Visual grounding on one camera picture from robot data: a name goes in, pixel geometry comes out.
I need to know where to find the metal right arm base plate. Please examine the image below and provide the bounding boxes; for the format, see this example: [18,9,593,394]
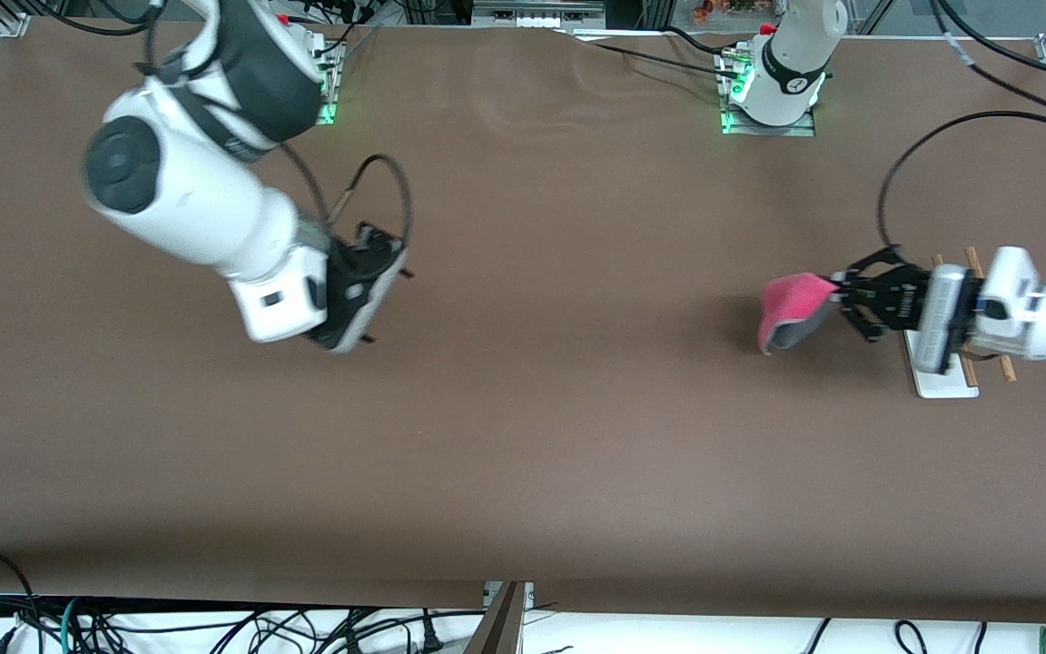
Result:
[310,32,345,125]

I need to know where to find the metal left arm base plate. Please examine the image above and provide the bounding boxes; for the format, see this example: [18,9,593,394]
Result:
[718,47,817,137]

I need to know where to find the white power strip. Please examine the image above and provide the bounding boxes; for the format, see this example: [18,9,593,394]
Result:
[473,0,606,30]

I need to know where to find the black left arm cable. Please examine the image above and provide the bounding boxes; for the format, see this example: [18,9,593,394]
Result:
[876,0,1046,253]

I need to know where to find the white rack with wooden rods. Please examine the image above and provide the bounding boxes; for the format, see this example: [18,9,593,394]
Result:
[904,245,1018,399]

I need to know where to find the brown table cover sheet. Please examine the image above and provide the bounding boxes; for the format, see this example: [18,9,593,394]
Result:
[0,16,1046,626]

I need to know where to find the red and grey towel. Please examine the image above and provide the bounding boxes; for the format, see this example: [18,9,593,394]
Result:
[757,272,842,355]

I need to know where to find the colourful background object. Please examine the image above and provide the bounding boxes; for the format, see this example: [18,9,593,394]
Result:
[691,0,765,25]

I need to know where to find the teal cable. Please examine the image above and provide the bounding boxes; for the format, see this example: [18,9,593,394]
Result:
[58,597,84,654]

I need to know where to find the black cable to arm base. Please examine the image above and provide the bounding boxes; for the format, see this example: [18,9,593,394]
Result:
[559,25,742,79]

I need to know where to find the black cable tangle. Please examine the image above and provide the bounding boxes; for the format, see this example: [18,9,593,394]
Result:
[78,607,488,654]

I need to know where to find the brown metal post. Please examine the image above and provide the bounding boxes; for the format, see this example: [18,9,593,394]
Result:
[464,581,528,654]

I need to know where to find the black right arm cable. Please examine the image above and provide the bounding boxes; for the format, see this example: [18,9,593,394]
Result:
[137,0,414,257]

